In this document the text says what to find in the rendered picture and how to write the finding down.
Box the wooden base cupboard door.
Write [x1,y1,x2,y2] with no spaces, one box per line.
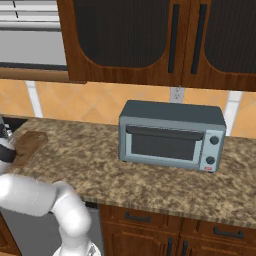
[176,235,256,256]
[100,221,181,256]

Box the black cupboard door handle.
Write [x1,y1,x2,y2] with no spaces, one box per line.
[167,3,181,75]
[190,3,208,76]

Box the brown wooden cutting board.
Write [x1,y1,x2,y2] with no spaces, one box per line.
[11,130,49,167]

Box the black base cupboard handle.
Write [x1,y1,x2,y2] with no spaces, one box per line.
[181,240,190,256]
[166,237,174,256]

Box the wooden drawer front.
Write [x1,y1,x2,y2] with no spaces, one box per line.
[180,218,256,250]
[99,204,185,238]

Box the window with white blinds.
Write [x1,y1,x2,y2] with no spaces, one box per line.
[0,0,69,72]

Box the black drawer handle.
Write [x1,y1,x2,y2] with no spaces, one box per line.
[213,226,245,240]
[124,211,152,224]

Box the wooden glass-front cupboard door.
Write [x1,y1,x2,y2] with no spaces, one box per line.
[56,0,193,88]
[181,0,256,92]

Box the white wall socket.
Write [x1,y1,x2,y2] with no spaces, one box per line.
[169,86,185,104]

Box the toaster oven door handle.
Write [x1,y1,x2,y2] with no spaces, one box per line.
[125,125,205,142]

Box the grey toaster oven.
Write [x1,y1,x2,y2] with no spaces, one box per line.
[118,99,227,174]

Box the grey dishwasher front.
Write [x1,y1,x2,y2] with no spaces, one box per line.
[0,202,105,256]

